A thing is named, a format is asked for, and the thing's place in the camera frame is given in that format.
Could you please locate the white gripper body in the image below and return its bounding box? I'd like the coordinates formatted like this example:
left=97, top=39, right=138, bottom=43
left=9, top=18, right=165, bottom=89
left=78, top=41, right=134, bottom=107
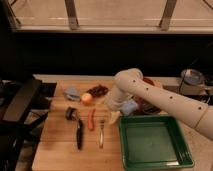
left=105, top=86, right=131, bottom=111

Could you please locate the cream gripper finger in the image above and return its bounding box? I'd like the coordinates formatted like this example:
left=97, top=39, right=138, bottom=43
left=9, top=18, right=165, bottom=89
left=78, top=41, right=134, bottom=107
left=109, top=111, right=120, bottom=124

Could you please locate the silver metal fork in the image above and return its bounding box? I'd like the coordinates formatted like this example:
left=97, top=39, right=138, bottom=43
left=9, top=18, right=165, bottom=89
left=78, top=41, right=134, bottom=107
left=99, top=119, right=105, bottom=148

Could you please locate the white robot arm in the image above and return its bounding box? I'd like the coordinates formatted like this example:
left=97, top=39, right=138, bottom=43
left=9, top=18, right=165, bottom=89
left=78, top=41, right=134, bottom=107
left=106, top=68, right=213, bottom=139

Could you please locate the blue sponge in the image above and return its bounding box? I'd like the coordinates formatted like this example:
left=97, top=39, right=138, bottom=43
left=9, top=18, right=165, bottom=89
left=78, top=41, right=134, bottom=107
left=120, top=99, right=138, bottom=116

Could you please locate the dark red grapes bunch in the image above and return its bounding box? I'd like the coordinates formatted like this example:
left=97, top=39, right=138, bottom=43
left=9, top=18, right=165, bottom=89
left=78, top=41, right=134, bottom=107
left=87, top=85, right=109, bottom=97

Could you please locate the orange carrot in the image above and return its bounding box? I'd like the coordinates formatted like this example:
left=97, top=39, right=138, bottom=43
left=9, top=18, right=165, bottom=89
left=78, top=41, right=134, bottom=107
left=87, top=109, right=96, bottom=131

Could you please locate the yellow red apple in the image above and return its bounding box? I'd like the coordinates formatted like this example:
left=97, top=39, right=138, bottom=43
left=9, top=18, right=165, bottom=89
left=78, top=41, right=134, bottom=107
left=81, top=93, right=93, bottom=105

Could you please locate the dark maroon plate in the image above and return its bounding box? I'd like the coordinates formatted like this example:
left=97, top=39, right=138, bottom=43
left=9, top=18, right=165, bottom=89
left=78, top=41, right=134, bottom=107
left=133, top=96, right=161, bottom=115

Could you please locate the red bowl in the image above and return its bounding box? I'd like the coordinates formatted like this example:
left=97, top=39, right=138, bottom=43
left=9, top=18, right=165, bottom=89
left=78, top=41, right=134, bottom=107
left=143, top=77, right=156, bottom=86

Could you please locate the green plastic tray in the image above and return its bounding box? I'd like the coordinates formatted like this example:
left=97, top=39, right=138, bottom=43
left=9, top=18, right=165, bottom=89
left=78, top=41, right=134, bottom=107
left=119, top=115, right=194, bottom=171

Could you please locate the blue crumpled cloth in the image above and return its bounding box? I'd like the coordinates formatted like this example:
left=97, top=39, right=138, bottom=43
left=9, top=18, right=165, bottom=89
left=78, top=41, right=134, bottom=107
left=64, top=87, right=80, bottom=101

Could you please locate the metal bowl on stand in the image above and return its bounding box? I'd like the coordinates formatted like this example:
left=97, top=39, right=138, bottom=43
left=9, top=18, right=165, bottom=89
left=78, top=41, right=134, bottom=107
left=179, top=69, right=206, bottom=95

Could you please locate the black chair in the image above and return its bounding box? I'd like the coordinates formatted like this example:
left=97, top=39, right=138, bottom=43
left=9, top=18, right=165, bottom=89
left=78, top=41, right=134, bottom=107
left=0, top=79, right=56, bottom=171

